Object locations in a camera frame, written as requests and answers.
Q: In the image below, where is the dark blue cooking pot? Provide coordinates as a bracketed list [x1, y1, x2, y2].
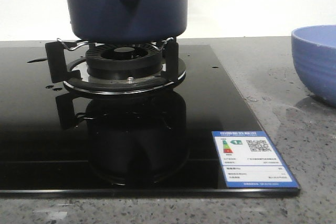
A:
[67, 0, 188, 44]

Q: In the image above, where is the light blue bowl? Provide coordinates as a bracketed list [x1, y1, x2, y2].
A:
[291, 25, 335, 106]

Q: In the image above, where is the black pot support grate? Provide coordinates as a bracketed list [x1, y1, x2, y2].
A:
[45, 37, 186, 95]

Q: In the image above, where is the black gas burner head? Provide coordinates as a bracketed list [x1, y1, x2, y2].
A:
[86, 44, 163, 80]

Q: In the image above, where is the blue energy label sticker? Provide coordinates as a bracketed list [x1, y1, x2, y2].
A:
[212, 131, 299, 189]

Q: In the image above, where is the black glass gas cooktop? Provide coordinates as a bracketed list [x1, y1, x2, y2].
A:
[1, 45, 300, 198]

